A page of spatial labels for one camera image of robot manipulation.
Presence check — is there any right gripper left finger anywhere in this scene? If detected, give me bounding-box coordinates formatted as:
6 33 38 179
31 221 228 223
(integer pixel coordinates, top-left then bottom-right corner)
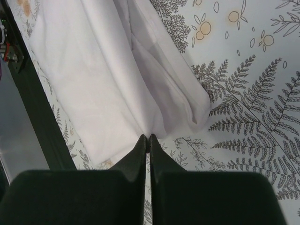
0 135 147 225

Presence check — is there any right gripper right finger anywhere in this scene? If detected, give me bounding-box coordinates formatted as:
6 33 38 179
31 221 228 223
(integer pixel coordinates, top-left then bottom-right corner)
149 135 286 225

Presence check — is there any white t shirt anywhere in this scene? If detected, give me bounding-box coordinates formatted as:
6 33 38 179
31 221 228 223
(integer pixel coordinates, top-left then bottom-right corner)
30 0 210 165

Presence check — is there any black table edge strip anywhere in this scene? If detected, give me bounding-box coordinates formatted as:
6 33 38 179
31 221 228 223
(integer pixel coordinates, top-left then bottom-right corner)
0 0 76 170

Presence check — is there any floral table mat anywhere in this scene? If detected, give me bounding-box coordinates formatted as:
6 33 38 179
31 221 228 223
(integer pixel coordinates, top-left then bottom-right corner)
9 0 300 225

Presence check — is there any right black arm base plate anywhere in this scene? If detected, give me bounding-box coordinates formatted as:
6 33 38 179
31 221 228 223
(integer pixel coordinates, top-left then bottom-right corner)
0 19 24 73

